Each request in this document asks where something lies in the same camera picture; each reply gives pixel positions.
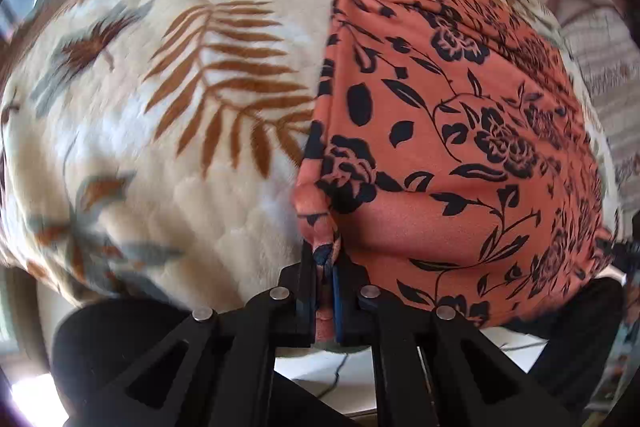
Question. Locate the beige striped pillow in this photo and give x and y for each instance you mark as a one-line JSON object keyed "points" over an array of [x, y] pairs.
{"points": [[615, 82]]}

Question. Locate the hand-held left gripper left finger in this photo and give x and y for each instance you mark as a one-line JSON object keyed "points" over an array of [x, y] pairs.
{"points": [[311, 292]]}

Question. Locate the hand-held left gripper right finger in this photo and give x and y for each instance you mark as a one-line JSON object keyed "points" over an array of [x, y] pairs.
{"points": [[341, 307]]}

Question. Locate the orange black floral garment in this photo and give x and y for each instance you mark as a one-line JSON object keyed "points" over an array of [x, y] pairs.
{"points": [[450, 132]]}

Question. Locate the cream leaf print blanket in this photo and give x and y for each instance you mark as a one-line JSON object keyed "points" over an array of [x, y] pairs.
{"points": [[150, 132]]}

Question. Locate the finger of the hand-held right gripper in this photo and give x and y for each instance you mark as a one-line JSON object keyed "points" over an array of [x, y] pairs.
{"points": [[622, 253]]}

